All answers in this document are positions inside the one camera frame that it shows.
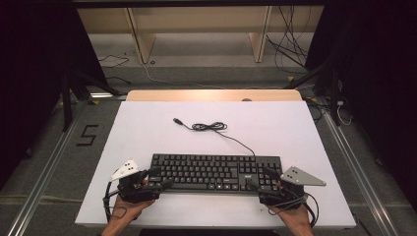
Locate short white looped cable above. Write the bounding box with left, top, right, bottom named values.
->
left=335, top=100, right=354, bottom=127

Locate short silver metal bar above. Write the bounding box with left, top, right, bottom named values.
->
left=89, top=91, right=128, bottom=100

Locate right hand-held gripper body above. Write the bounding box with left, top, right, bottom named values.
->
left=258, top=165, right=328, bottom=210

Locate black keyboard cable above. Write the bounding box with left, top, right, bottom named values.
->
left=172, top=117, right=257, bottom=157

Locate bundle of black floor cables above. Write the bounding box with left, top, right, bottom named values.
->
left=265, top=5, right=312, bottom=75

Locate left hand-held gripper cable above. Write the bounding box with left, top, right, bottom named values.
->
left=101, top=170, right=130, bottom=224

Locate thin black looped floor cable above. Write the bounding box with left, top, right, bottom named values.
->
left=97, top=54, right=131, bottom=70

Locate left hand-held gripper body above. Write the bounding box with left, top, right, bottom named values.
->
left=110, top=159, right=162, bottom=204

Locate short black floor cable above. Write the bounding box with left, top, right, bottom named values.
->
left=104, top=76, right=133, bottom=86

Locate white board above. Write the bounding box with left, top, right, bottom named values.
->
left=74, top=100, right=357, bottom=230

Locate person's right hand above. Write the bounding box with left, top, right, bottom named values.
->
left=268, top=202, right=312, bottom=228

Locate wooden table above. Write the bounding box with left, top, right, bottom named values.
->
left=126, top=88, right=303, bottom=102

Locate person's left hand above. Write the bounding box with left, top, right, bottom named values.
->
left=110, top=178, right=155, bottom=228

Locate black metal stand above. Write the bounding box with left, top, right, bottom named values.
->
left=282, top=58, right=342, bottom=128
left=59, top=65, right=123, bottom=133

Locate light wooden shelf unit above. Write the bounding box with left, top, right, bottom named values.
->
left=77, top=5, right=326, bottom=65

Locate black keyboard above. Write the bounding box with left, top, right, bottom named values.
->
left=149, top=152, right=286, bottom=197

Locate aluminium floor rail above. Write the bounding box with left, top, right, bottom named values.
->
left=319, top=104, right=399, bottom=236
left=6, top=101, right=87, bottom=236

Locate black curtain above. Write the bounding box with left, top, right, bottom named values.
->
left=0, top=0, right=110, bottom=193
left=304, top=0, right=417, bottom=215

